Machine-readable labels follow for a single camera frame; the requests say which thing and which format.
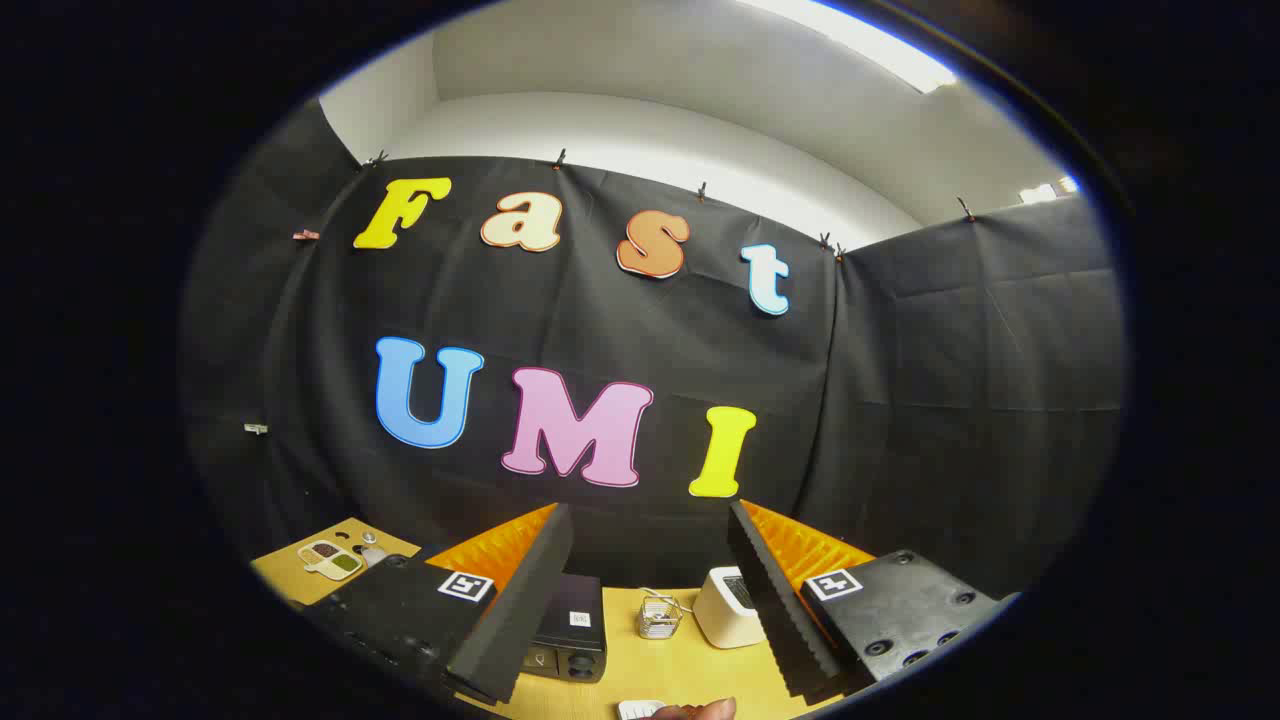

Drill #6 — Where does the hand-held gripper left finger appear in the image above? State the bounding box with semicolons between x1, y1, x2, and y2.
300;502;576;706

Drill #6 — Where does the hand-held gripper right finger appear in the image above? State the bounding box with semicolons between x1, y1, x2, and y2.
727;500;1021;701

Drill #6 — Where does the black toaster oven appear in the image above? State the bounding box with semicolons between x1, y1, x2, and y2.
520;572;609;684

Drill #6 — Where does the white slot toaster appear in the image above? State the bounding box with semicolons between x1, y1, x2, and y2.
692;566;769;651

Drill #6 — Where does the white divided seasoning tray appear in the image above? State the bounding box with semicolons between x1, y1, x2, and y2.
297;538;363;582

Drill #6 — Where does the black backdrop cloth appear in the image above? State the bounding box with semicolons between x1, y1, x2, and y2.
180;95;1129;601

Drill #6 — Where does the ceiling light panel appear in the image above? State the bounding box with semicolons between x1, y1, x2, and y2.
1018;175;1083;207

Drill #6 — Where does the small wire basket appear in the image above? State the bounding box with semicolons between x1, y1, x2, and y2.
636;590;685;641

